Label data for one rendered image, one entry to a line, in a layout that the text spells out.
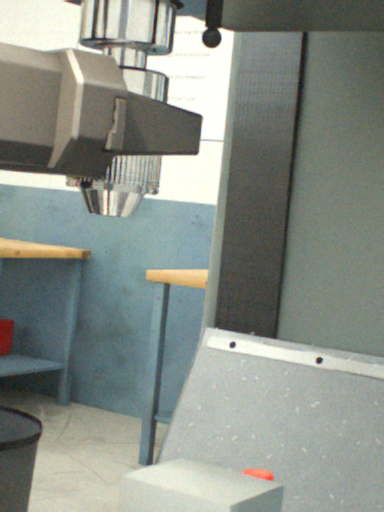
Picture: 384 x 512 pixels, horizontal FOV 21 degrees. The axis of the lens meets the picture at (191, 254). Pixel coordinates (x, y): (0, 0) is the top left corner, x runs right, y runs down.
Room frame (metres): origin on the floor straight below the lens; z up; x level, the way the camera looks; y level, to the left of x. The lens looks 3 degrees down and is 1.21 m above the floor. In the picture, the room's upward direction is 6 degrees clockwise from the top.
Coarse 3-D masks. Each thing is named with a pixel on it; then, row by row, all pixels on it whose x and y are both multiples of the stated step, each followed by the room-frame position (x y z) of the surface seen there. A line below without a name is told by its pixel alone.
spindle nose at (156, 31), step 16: (96, 0) 0.50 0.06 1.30; (112, 0) 0.49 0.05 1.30; (128, 0) 0.49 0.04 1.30; (144, 0) 0.49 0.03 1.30; (160, 0) 0.50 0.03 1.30; (176, 0) 0.51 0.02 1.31; (80, 16) 0.51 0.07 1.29; (96, 16) 0.50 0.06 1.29; (112, 16) 0.49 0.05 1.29; (128, 16) 0.49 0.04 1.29; (144, 16) 0.49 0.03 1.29; (160, 16) 0.50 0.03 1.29; (176, 16) 0.51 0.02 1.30; (80, 32) 0.51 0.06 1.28; (96, 32) 0.50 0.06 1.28; (112, 32) 0.49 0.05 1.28; (128, 32) 0.49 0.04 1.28; (144, 32) 0.49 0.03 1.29; (160, 32) 0.50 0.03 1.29; (160, 48) 0.50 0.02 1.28
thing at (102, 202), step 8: (80, 192) 0.51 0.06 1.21; (88, 192) 0.50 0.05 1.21; (96, 192) 0.50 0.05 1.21; (104, 192) 0.50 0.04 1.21; (112, 192) 0.50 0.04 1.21; (120, 192) 0.50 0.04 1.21; (88, 200) 0.51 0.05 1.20; (96, 200) 0.50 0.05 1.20; (104, 200) 0.50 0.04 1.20; (112, 200) 0.50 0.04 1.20; (120, 200) 0.50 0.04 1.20; (128, 200) 0.50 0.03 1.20; (136, 200) 0.51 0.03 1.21; (88, 208) 0.51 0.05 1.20; (96, 208) 0.50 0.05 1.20; (104, 208) 0.50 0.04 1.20; (112, 208) 0.50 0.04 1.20; (120, 208) 0.50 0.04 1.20; (128, 208) 0.51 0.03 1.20; (136, 208) 0.51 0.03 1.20; (128, 216) 0.51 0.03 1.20
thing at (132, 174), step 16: (160, 96) 0.50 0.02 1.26; (112, 160) 0.49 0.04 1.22; (128, 160) 0.49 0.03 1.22; (144, 160) 0.50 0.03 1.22; (160, 160) 0.51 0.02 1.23; (112, 176) 0.49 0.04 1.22; (128, 176) 0.49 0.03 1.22; (144, 176) 0.50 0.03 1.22; (160, 176) 0.51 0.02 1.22; (128, 192) 0.49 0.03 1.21; (144, 192) 0.50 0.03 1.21
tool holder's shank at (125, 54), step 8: (96, 48) 0.52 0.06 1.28; (104, 48) 0.51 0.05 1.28; (112, 48) 0.51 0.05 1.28; (120, 48) 0.50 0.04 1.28; (128, 48) 0.50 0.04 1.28; (136, 48) 0.50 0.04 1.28; (144, 48) 0.50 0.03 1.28; (120, 56) 0.50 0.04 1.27; (128, 56) 0.50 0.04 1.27; (136, 56) 0.51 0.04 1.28; (144, 56) 0.51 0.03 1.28; (120, 64) 0.50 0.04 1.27; (128, 64) 0.50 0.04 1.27; (136, 64) 0.51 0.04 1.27; (144, 64) 0.51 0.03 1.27
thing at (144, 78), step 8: (128, 72) 0.49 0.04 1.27; (136, 72) 0.49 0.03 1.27; (144, 72) 0.50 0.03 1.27; (152, 72) 0.50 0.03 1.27; (160, 72) 0.50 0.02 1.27; (128, 80) 0.49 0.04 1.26; (136, 80) 0.49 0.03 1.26; (144, 80) 0.50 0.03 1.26; (152, 80) 0.50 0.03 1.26; (160, 80) 0.50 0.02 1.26; (168, 80) 0.51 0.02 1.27; (144, 88) 0.50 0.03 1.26; (152, 88) 0.50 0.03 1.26; (160, 88) 0.50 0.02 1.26; (168, 88) 0.51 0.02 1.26
